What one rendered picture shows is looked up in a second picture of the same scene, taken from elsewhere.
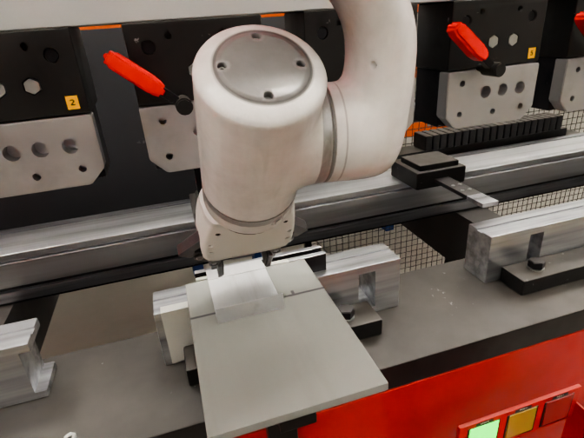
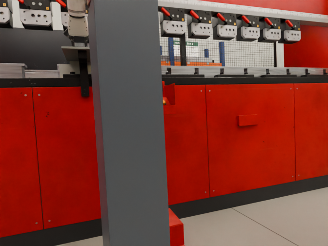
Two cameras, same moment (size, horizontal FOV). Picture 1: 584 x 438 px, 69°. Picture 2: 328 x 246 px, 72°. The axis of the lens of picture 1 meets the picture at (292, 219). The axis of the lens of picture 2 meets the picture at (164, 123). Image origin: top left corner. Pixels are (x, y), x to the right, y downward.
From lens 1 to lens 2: 1.09 m
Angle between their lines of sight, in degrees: 22
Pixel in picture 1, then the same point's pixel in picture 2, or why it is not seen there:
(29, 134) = (37, 12)
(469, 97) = not seen: hidden behind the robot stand
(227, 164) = not seen: outside the picture
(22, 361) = (21, 69)
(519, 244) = (163, 70)
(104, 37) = (59, 32)
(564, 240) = (178, 71)
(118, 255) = (51, 76)
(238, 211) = (71, 7)
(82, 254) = (40, 73)
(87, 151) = (48, 18)
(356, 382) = not seen: hidden behind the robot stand
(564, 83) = (164, 25)
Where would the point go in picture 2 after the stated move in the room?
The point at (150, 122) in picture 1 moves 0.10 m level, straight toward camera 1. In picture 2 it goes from (62, 14) to (61, 6)
